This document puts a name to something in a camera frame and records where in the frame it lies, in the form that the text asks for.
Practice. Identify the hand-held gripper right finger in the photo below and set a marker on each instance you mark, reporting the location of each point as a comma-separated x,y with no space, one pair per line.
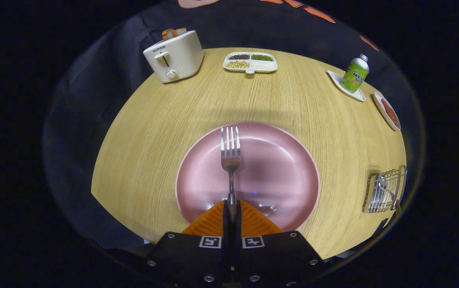
240,224

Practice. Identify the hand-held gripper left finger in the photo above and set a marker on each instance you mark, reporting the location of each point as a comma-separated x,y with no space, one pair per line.
225,224

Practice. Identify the pink round plate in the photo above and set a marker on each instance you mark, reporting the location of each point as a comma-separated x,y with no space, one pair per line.
277,176

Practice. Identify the white divided bean dish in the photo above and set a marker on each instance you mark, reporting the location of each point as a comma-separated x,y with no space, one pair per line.
267,66

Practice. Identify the cream toaster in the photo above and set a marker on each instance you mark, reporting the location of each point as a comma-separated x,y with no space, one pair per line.
181,58

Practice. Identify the white square coaster tray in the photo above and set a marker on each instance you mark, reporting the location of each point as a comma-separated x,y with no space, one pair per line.
335,78

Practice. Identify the white plate of food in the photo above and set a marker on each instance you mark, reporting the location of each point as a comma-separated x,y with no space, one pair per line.
381,110

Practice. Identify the brown meat pieces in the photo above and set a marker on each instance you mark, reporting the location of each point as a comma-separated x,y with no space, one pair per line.
390,113

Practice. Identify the silver green drink bottle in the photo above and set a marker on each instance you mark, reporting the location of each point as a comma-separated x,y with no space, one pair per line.
355,76

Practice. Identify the black backdrop cloth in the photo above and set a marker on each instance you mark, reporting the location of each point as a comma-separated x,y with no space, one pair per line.
253,32

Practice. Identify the toast slice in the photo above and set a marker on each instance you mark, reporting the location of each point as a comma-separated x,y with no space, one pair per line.
173,32

